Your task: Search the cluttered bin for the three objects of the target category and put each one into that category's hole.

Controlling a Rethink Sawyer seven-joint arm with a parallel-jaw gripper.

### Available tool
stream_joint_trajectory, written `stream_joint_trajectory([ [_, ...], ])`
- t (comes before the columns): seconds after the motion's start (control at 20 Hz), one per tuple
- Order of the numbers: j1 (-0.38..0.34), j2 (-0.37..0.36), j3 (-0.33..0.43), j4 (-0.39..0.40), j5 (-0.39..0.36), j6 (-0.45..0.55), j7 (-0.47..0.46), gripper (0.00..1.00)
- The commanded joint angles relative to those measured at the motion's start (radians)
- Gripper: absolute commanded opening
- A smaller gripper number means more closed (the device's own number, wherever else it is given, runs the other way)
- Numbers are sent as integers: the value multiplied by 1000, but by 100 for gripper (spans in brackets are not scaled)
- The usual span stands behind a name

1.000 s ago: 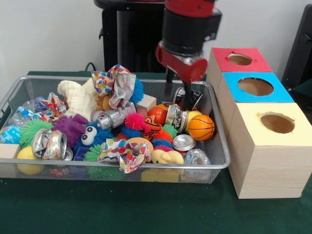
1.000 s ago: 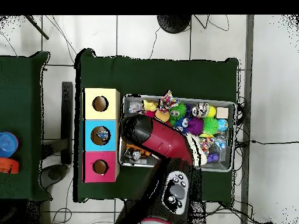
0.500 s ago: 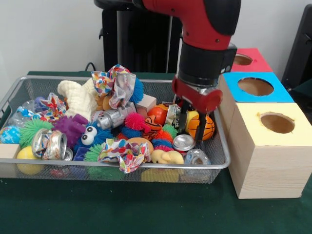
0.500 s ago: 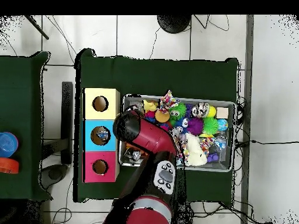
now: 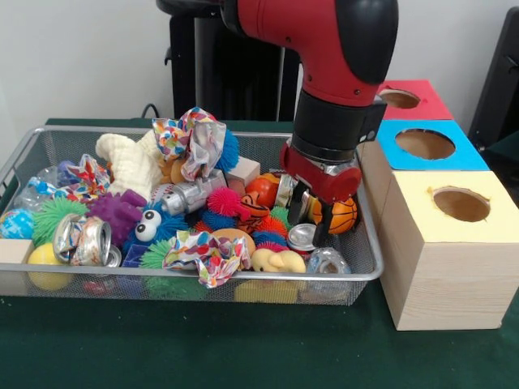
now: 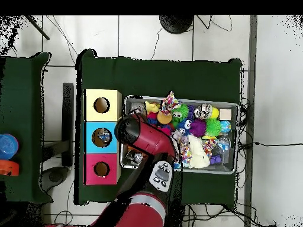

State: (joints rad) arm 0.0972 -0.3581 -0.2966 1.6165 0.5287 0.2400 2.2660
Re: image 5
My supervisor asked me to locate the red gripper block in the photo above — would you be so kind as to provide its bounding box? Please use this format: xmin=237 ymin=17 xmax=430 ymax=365
xmin=278 ymin=140 xmax=363 ymax=248

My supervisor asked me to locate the orange toy basketball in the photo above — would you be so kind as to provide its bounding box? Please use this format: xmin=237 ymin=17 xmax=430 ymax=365
xmin=311 ymin=196 xmax=359 ymax=235

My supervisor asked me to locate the wooden box with three holes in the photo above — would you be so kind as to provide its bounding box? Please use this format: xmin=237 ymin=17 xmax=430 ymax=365
xmin=356 ymin=79 xmax=519 ymax=331

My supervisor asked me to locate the blue spiky rubber ball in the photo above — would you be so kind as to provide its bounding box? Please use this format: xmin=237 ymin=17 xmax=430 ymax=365
xmin=213 ymin=128 xmax=241 ymax=170

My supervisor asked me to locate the silver toy robot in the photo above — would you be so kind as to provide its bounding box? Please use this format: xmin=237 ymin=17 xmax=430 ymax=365
xmin=160 ymin=168 xmax=227 ymax=215

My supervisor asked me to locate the cream waffle cloth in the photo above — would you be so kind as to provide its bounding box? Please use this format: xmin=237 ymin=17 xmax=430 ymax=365
xmin=95 ymin=129 xmax=164 ymax=196

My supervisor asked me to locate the purple knobby rubber ball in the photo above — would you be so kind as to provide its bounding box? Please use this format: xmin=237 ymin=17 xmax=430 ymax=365
xmin=85 ymin=188 xmax=148 ymax=247

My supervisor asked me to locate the dark green side tablecloth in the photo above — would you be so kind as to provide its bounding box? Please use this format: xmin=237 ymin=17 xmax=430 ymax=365
xmin=482 ymin=131 xmax=519 ymax=195

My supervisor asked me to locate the crushed silver drink can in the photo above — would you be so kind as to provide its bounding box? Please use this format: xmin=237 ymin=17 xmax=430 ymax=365
xmin=52 ymin=213 xmax=122 ymax=267

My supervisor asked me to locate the black upright panel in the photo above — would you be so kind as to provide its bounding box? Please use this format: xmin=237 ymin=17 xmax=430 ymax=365
xmin=466 ymin=6 xmax=519 ymax=151

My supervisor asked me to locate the green spiky rubber ball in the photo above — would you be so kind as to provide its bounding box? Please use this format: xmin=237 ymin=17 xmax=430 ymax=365
xmin=31 ymin=197 xmax=89 ymax=247

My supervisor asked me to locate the yellow ball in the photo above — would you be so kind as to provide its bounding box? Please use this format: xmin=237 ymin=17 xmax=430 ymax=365
xmin=26 ymin=242 xmax=76 ymax=292

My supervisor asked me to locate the blue globe ball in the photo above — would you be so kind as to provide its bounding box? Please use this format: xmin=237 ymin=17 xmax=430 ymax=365
xmin=0 ymin=208 xmax=36 ymax=240

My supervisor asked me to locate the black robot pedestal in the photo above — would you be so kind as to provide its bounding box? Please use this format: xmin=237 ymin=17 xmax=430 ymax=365
xmin=156 ymin=0 xmax=303 ymax=122

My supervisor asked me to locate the wire mesh bin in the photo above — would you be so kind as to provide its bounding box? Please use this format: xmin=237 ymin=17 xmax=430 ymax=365
xmin=0 ymin=125 xmax=385 ymax=306

